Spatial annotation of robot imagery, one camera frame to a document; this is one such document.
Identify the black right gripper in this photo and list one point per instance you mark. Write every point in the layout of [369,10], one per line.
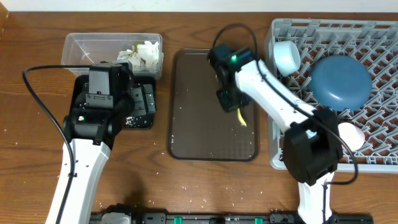
[232,101]

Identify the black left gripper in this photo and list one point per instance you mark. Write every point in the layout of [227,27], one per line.
[143,99]

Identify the yellow plastic spoon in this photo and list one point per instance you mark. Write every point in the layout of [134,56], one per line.
[240,118]

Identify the white tissue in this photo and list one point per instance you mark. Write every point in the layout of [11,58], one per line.
[149,53]

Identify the light blue rice bowl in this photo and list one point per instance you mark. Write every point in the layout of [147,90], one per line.
[286,57]

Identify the dark blue plate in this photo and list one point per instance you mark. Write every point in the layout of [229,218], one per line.
[340,82]

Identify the pink cup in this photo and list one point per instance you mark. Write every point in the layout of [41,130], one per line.
[352,135]

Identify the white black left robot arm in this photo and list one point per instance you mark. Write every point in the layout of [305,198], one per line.
[90,130]

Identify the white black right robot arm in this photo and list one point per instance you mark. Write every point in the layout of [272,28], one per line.
[311,147]

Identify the clear plastic waste bin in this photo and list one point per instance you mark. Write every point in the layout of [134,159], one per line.
[91,48]

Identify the black rectangular tray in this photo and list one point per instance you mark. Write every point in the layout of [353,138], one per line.
[81,85]

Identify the white rice pile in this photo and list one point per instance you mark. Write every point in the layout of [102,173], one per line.
[132,122]

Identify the dark brown serving tray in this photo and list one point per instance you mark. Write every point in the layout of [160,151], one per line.
[199,128]

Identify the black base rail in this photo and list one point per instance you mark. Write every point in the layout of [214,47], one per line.
[121,213]

